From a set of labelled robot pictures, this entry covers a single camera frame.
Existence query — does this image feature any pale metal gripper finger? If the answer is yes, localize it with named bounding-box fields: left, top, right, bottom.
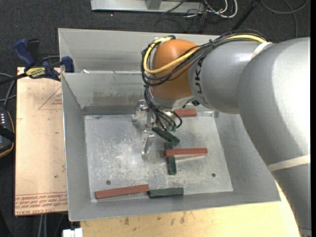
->
left=131, top=99, right=149, bottom=122
left=141, top=129, right=156, bottom=156

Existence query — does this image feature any dark green flat block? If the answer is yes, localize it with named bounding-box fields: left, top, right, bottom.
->
left=151, top=126, right=181, bottom=146
left=164, top=142, right=177, bottom=176
left=148, top=187, right=185, bottom=198

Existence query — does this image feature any grey metal bin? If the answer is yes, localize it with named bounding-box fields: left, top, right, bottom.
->
left=58, top=28, right=281, bottom=222

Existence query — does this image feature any red-brown flat block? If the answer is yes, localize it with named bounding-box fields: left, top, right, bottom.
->
left=173, top=109, right=198, bottom=119
left=163, top=147, right=208, bottom=158
left=94, top=184, right=151, bottom=200

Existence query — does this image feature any brown cardboard board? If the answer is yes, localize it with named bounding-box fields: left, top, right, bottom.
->
left=14, top=66, right=69, bottom=217

